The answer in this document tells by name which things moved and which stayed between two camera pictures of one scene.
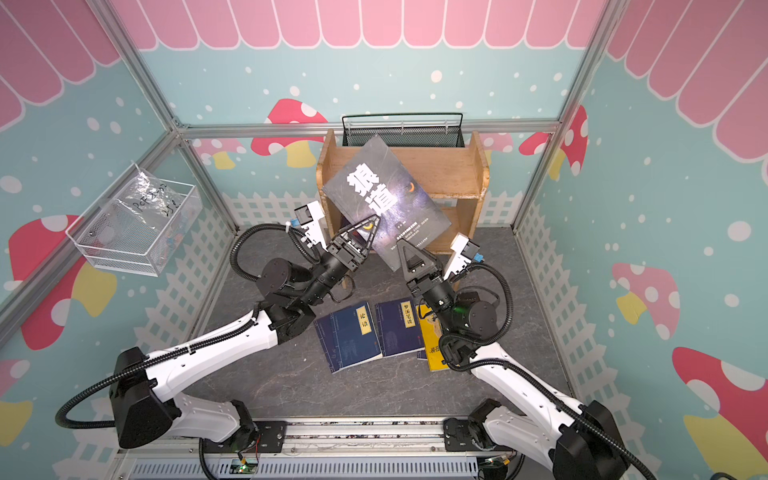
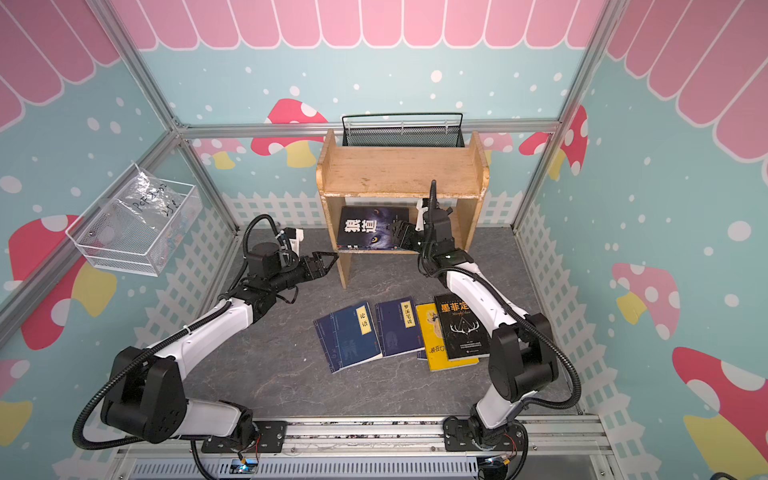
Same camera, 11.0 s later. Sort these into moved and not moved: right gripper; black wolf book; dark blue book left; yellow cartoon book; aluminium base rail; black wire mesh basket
Moved: right gripper; black wolf book
Not moved: black wire mesh basket; dark blue book left; aluminium base rail; yellow cartoon book
